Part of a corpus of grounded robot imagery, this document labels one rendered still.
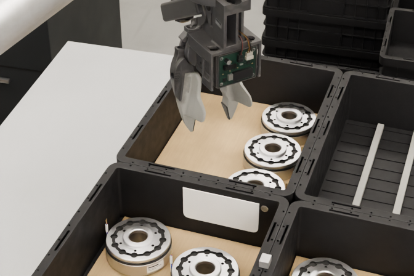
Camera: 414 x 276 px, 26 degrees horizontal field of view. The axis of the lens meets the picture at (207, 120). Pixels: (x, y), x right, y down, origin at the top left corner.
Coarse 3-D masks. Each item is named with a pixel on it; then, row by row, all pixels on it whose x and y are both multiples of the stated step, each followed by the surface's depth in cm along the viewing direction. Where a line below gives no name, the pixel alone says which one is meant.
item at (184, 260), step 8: (200, 248) 138; (208, 248) 138; (216, 248) 138; (184, 256) 137; (192, 256) 137; (200, 256) 137; (208, 256) 137; (216, 256) 137; (224, 256) 137; (176, 264) 135; (184, 264) 135; (224, 264) 135; (232, 264) 135; (176, 272) 134; (184, 272) 134; (224, 272) 134; (232, 272) 134
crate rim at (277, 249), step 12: (300, 204) 136; (312, 204) 136; (288, 216) 134; (336, 216) 135; (348, 216) 134; (360, 216) 134; (372, 216) 134; (288, 228) 132; (396, 228) 132; (408, 228) 132; (276, 240) 129; (276, 252) 127; (276, 264) 126
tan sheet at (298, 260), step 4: (296, 256) 141; (300, 256) 141; (296, 260) 140; (300, 260) 140; (304, 260) 140; (296, 264) 140; (292, 268) 139; (292, 272) 138; (356, 272) 138; (360, 272) 138; (364, 272) 138; (368, 272) 138
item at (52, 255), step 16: (112, 176) 143; (160, 176) 142; (176, 176) 142; (96, 192) 141; (224, 192) 139; (240, 192) 138; (256, 192) 138; (80, 208) 135; (272, 224) 132; (64, 240) 129; (272, 240) 129; (48, 256) 127; (256, 272) 124
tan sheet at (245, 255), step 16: (176, 240) 144; (192, 240) 144; (208, 240) 144; (224, 240) 144; (176, 256) 141; (240, 256) 141; (256, 256) 141; (96, 272) 138; (112, 272) 138; (160, 272) 138; (240, 272) 138
